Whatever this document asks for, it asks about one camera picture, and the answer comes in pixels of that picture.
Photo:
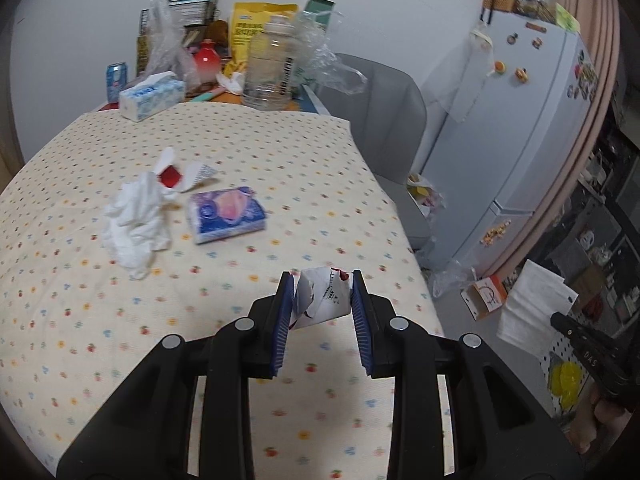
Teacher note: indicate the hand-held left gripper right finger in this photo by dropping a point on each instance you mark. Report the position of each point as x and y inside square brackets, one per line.
[362, 330]

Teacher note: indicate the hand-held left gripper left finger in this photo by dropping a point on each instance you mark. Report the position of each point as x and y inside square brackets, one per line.
[281, 330]

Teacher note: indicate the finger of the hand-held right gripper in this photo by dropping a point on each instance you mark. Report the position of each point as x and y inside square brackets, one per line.
[580, 340]

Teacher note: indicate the white printed paper wrapper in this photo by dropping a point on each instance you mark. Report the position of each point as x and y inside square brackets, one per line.
[322, 300]

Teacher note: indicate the white paper napkin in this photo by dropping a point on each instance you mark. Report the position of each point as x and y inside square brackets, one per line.
[530, 305]

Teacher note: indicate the person's right hand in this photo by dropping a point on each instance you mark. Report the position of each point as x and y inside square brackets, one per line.
[602, 422]

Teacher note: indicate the white pegboard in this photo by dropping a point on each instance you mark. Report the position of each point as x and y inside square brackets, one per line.
[587, 382]

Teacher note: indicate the yellow plastic object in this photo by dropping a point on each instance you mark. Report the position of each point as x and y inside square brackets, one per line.
[565, 382]

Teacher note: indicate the clear plastic bags on floor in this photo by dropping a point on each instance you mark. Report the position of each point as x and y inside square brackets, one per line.
[452, 280]

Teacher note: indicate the orange white carton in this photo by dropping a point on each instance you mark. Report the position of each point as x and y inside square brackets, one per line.
[482, 300]

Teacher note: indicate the cluttered kitchen shelf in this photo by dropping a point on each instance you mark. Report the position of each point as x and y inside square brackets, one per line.
[600, 220]

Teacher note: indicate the purple tissue packet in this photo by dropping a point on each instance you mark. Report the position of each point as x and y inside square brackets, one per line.
[225, 215]

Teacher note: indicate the gold fridge magnet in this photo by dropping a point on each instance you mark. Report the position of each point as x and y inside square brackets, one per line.
[492, 235]

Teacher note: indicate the plastic bag with yellow contents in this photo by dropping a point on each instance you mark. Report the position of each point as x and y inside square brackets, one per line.
[425, 195]

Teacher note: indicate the red white torn packet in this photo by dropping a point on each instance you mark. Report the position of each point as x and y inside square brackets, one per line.
[192, 175]

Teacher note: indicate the crumpled white tissue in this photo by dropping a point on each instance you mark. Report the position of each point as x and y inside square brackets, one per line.
[132, 225]

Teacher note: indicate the floral cream tablecloth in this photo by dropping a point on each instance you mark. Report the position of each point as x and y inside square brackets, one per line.
[100, 310]

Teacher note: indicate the white refrigerator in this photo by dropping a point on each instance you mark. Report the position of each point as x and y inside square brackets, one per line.
[525, 150]

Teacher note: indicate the grey upholstered chair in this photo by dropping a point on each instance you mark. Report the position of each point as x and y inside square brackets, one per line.
[385, 125]

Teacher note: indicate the large clear water bottle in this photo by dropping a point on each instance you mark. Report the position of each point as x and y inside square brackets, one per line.
[270, 70]

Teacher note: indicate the cluster of fridge magnets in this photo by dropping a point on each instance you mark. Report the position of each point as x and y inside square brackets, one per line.
[582, 75]

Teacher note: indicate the crumpled clear plastic bag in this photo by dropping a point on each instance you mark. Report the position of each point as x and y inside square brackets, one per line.
[330, 65]

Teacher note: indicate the blue white tissue box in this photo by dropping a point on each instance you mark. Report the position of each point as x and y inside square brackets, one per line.
[150, 95]

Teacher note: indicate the translucent hanging plastic bag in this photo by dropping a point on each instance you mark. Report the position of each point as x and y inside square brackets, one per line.
[467, 80]

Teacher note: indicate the yellow fridge magnet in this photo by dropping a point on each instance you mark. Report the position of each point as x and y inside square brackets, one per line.
[522, 75]

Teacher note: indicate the red white vase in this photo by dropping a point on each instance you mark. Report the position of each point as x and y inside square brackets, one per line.
[206, 62]

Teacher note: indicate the blue drink can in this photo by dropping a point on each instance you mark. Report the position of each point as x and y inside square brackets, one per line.
[116, 80]

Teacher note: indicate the clear plastic bag with goods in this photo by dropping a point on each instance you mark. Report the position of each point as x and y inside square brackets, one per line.
[160, 45]

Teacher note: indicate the yellow snack bag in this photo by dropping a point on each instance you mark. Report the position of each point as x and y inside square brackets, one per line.
[250, 15]

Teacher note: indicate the pink curtain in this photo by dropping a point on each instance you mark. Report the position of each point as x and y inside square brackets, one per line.
[597, 20]

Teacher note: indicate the light green card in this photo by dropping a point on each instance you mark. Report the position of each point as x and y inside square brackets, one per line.
[567, 17]

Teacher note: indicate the green carton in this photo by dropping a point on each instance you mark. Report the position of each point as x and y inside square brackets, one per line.
[320, 7]

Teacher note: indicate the brown woven basket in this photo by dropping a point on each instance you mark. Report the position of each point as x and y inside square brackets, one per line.
[497, 1]

